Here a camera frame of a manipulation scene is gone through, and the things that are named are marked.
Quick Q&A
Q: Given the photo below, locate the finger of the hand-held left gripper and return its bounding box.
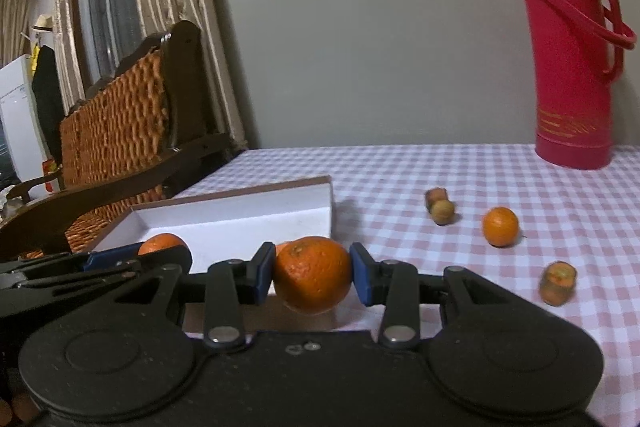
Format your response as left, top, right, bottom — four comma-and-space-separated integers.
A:
0, 243, 194, 281
0, 269, 152, 309

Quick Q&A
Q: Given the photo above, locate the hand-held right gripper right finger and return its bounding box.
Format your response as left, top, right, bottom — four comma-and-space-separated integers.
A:
349, 242, 541, 352

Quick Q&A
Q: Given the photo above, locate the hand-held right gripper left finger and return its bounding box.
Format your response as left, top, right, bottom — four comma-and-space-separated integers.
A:
117, 242, 277, 353

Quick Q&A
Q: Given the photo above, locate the brown cardboard box white inside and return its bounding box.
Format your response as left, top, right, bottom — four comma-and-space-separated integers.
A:
87, 175, 335, 333

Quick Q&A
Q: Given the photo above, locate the small round tan longan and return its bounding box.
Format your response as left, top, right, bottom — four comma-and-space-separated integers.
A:
431, 199, 456, 226

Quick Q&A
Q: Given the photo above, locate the brown fruit with cut top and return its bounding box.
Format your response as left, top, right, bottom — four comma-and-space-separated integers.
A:
539, 261, 578, 307

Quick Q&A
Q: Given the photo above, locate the pink checked tablecloth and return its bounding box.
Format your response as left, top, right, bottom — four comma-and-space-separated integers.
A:
172, 143, 640, 427

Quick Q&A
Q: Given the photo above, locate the wooden chair with wicker back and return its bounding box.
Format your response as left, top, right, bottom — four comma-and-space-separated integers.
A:
0, 20, 236, 258

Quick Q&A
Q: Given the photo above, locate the white refrigerator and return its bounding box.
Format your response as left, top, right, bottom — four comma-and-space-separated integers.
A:
0, 54, 51, 188

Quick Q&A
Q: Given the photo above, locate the black hanging garment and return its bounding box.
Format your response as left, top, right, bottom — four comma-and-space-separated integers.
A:
31, 44, 66, 158

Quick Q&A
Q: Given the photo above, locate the narrow beige striped curtain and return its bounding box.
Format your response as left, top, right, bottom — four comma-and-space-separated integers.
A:
52, 0, 87, 108

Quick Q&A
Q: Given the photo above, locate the wide beige striped curtain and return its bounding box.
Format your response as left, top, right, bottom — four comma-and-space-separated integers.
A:
130, 0, 251, 150

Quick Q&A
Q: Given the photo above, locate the beige curtain in next room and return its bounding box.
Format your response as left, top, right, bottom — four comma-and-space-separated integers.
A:
0, 0, 40, 68

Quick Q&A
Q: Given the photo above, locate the red thermos flask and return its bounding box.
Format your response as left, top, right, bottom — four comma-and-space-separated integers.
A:
520, 0, 638, 170

